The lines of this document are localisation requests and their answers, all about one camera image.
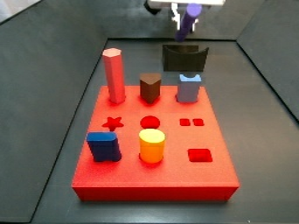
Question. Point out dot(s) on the brown triangular peg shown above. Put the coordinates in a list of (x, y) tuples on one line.
[(150, 86)]

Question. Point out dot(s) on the pink hexagonal peg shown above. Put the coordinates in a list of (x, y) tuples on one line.
[(115, 74)]

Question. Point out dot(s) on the light blue notched peg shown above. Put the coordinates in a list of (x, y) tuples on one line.
[(189, 88)]

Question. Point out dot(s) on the dark blue arch peg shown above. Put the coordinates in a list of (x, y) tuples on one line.
[(105, 146)]

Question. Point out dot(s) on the purple cylinder peg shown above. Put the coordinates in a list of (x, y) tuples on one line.
[(190, 16)]

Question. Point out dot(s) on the yellow orange cylinder peg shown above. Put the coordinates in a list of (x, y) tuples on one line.
[(151, 139)]

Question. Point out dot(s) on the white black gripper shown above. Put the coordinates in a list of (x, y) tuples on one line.
[(155, 5)]

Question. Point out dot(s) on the red shape sorter board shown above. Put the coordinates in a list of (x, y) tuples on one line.
[(175, 157)]

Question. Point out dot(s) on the black curved cradle block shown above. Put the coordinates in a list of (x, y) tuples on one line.
[(185, 58)]

